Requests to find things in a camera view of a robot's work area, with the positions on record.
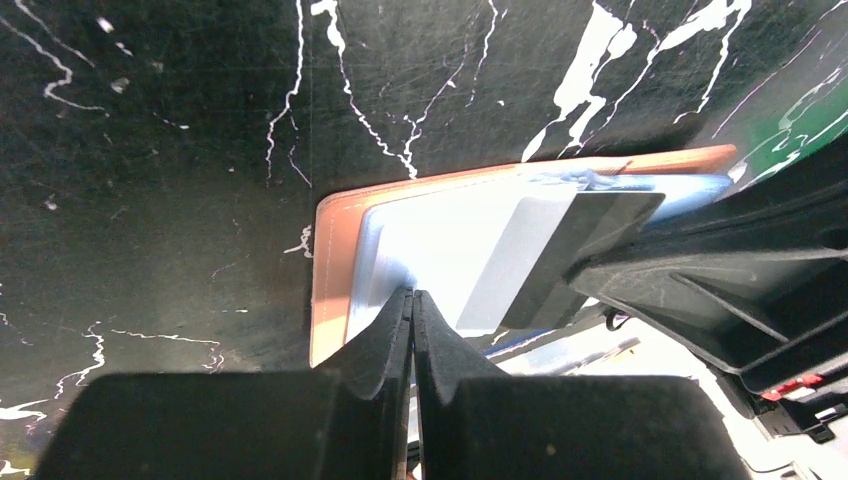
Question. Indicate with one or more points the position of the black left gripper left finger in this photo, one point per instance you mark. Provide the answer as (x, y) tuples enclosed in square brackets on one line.
[(344, 419)]

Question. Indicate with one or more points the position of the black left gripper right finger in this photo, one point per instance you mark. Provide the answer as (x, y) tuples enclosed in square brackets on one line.
[(479, 422)]

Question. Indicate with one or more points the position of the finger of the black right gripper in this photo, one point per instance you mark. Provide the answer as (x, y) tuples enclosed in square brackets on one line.
[(802, 208)]

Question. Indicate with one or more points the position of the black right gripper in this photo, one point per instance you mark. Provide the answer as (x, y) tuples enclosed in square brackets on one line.
[(764, 299)]

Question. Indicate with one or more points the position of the grey striped credit card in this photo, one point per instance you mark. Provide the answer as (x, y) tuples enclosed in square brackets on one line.
[(550, 265)]

